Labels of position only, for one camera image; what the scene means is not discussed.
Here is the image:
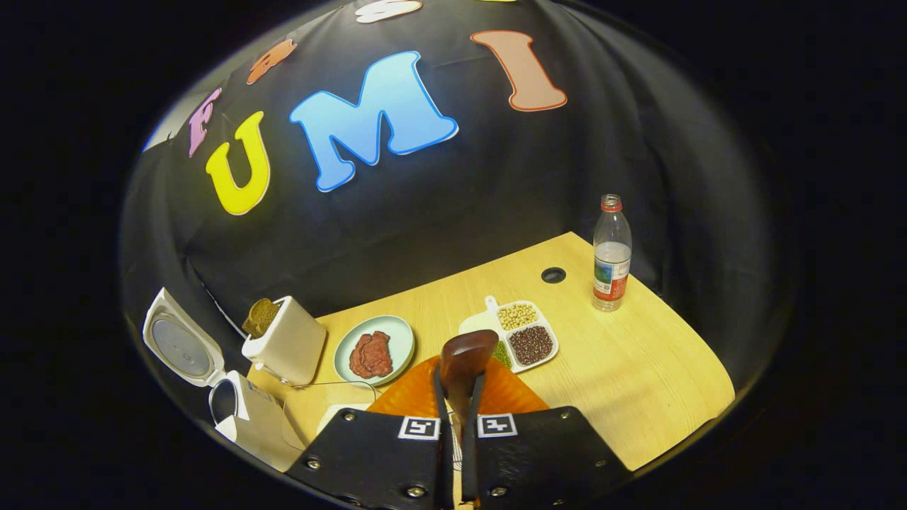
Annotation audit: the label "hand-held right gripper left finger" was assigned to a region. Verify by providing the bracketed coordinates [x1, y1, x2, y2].
[286, 356, 456, 510]

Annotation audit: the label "yellow soybeans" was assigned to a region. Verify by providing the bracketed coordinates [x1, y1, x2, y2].
[497, 302, 538, 330]

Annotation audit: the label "pale green plate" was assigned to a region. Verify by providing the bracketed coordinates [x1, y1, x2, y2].
[333, 314, 416, 387]

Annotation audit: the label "black backdrop cloth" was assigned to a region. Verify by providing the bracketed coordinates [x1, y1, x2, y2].
[117, 0, 798, 397]

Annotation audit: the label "brown wooden spoon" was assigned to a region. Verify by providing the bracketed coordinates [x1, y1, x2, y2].
[439, 329, 500, 429]

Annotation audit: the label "white toaster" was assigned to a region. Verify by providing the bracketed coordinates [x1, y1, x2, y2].
[241, 295, 328, 387]

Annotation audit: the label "dark red beans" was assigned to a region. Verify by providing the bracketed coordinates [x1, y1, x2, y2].
[508, 326, 554, 366]

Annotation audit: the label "clear plastic bottle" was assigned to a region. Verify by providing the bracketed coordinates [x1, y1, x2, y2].
[592, 193, 633, 312]

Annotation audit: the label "raw meat slice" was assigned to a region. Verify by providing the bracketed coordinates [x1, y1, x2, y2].
[349, 333, 376, 379]
[370, 330, 394, 376]

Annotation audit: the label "white rice cooker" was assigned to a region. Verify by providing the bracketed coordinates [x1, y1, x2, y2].
[142, 287, 307, 472]

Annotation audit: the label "brown bread slice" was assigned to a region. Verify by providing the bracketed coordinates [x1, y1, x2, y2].
[242, 298, 282, 339]

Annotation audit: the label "white divided tray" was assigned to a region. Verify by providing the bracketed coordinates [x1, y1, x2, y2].
[458, 295, 560, 374]

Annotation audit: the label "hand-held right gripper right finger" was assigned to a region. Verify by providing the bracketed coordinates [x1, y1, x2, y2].
[461, 356, 633, 510]

